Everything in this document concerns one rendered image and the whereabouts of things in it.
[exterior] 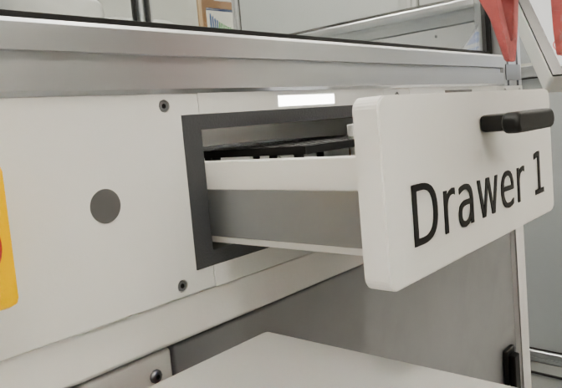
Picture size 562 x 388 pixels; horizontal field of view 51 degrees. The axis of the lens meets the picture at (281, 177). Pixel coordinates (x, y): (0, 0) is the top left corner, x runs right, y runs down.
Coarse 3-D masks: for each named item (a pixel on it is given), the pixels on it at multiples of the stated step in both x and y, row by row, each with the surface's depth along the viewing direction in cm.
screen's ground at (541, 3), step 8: (536, 0) 118; (544, 0) 118; (536, 8) 117; (544, 8) 116; (544, 16) 115; (544, 24) 114; (552, 24) 114; (544, 32) 113; (552, 32) 113; (560, 56) 109; (560, 64) 108
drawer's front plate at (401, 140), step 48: (384, 96) 33; (432, 96) 37; (480, 96) 42; (528, 96) 49; (384, 144) 32; (432, 144) 37; (480, 144) 42; (528, 144) 49; (384, 192) 32; (528, 192) 49; (384, 240) 33; (432, 240) 36; (480, 240) 42; (384, 288) 33
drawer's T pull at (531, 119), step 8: (512, 112) 38; (520, 112) 38; (528, 112) 39; (536, 112) 40; (544, 112) 42; (552, 112) 43; (480, 120) 42; (488, 120) 41; (496, 120) 41; (504, 120) 38; (512, 120) 38; (520, 120) 38; (528, 120) 39; (536, 120) 40; (544, 120) 41; (552, 120) 43; (488, 128) 41; (496, 128) 41; (504, 128) 38; (512, 128) 38; (520, 128) 38; (528, 128) 39; (536, 128) 40
